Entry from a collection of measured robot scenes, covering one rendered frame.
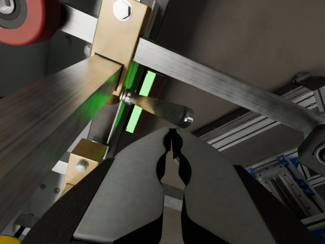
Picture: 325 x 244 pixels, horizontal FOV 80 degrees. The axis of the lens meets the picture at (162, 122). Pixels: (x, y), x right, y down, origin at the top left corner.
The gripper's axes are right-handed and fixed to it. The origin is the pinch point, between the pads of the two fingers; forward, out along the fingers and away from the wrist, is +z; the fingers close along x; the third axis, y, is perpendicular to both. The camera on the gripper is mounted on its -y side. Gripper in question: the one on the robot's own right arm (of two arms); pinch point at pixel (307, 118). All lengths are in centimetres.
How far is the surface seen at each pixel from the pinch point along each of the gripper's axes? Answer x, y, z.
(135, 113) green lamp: -16.5, -26.3, 12.4
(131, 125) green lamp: -20.0, -26.1, 12.4
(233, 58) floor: 1, 13, 83
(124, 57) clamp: -1.3, -29.9, -4.4
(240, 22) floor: 17, 7, 83
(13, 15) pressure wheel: -0.9, -40.8, -7.7
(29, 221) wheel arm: -48, -41, 0
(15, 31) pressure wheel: -2.3, -40.3, -8.1
